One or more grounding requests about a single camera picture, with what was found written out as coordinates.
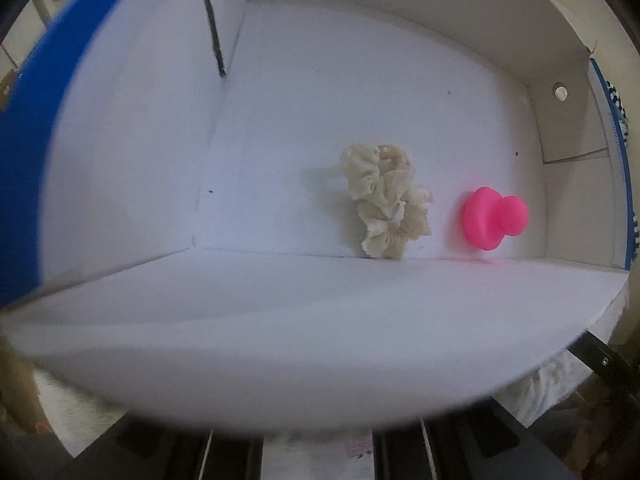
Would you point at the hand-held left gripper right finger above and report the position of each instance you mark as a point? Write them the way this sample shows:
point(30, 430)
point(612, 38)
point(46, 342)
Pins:
point(450, 457)

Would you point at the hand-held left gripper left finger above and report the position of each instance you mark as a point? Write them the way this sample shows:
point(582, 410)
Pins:
point(230, 460)

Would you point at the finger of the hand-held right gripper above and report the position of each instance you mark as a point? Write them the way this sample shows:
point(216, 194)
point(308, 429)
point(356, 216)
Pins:
point(602, 360)

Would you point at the pink silicone toy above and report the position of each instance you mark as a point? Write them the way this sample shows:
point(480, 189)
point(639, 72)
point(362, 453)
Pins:
point(487, 220)

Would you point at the cream ruffled scrunchie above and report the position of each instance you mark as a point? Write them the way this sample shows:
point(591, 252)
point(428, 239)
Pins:
point(385, 200)

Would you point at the white cardboard box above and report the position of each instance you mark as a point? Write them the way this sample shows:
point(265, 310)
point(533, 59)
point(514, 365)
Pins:
point(280, 110)

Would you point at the white fluffy towel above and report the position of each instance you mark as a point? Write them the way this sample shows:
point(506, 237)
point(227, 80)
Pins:
point(75, 410)

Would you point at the tan fuzzy plush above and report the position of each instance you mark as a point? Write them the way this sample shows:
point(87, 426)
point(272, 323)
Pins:
point(17, 390)

